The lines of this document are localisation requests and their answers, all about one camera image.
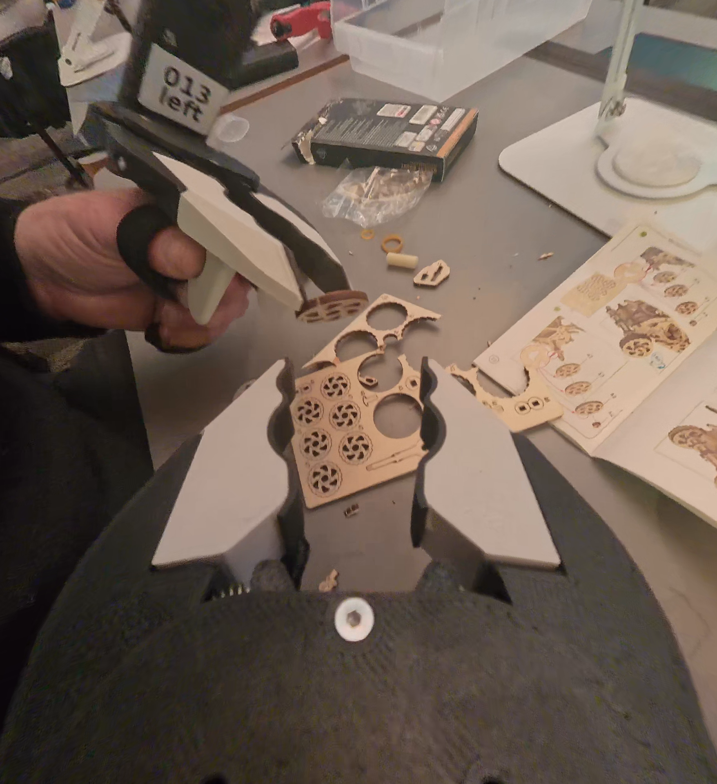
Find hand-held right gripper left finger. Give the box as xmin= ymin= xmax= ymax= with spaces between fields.
xmin=151 ymin=358 xmax=309 ymax=592

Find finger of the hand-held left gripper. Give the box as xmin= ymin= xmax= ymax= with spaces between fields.
xmin=153 ymin=152 xmax=305 ymax=314
xmin=224 ymin=184 xmax=352 ymax=296

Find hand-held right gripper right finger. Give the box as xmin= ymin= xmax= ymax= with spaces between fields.
xmin=410 ymin=357 xmax=563 ymax=570

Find wooden wheel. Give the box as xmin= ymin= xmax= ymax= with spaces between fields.
xmin=296 ymin=290 xmax=370 ymax=324

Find person's left hand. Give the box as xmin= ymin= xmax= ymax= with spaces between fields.
xmin=16 ymin=187 xmax=252 ymax=353

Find clear plastic cup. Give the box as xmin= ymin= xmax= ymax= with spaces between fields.
xmin=208 ymin=115 xmax=250 ymax=145

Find clear plastic bag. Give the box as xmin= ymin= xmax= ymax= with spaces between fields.
xmin=321 ymin=165 xmax=434 ymax=226

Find black cardboard box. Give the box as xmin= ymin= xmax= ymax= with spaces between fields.
xmin=290 ymin=98 xmax=479 ymax=183

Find instruction booklet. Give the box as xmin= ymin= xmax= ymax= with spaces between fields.
xmin=474 ymin=222 xmax=717 ymax=549

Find small wooden plate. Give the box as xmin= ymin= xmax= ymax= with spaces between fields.
xmin=412 ymin=259 xmax=451 ymax=289

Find red plastic tool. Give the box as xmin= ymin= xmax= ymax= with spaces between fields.
xmin=271 ymin=0 xmax=333 ymax=41

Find person's black clothing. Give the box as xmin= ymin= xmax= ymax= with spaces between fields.
xmin=0 ymin=325 xmax=154 ymax=784

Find clear plastic drawer cabinet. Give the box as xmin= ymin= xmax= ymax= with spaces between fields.
xmin=332 ymin=0 xmax=592 ymax=104

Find white book stand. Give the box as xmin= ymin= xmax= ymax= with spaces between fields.
xmin=498 ymin=0 xmax=717 ymax=273

